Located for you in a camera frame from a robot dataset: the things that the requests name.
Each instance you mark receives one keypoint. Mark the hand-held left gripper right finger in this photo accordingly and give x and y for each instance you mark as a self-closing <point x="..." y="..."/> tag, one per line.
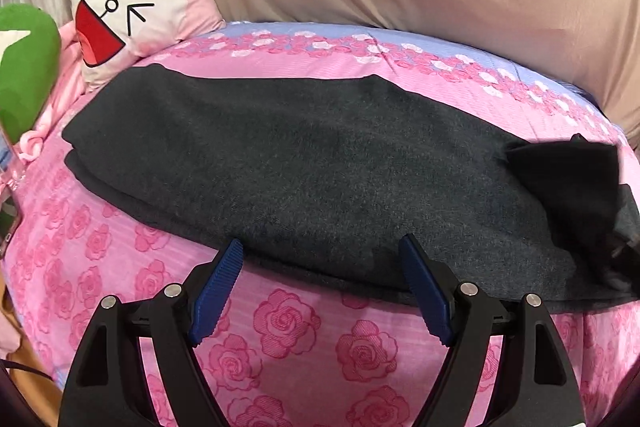
<point x="425" y="287"/>

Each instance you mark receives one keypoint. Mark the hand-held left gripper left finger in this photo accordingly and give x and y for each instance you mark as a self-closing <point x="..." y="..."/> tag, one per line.
<point x="216" y="292"/>

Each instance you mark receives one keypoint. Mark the dark grey pants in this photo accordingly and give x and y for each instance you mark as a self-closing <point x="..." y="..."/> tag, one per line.
<point x="300" y="177"/>

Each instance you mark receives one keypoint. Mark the pink rose print bedsheet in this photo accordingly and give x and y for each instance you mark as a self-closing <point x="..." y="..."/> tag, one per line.
<point x="310" y="352"/>

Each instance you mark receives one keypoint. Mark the pink crumpled blanket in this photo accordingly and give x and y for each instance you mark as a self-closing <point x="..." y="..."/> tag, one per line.
<point x="62" y="62"/>

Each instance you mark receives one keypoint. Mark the green plush toy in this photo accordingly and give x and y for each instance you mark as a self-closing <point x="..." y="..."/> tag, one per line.
<point x="30" y="72"/>

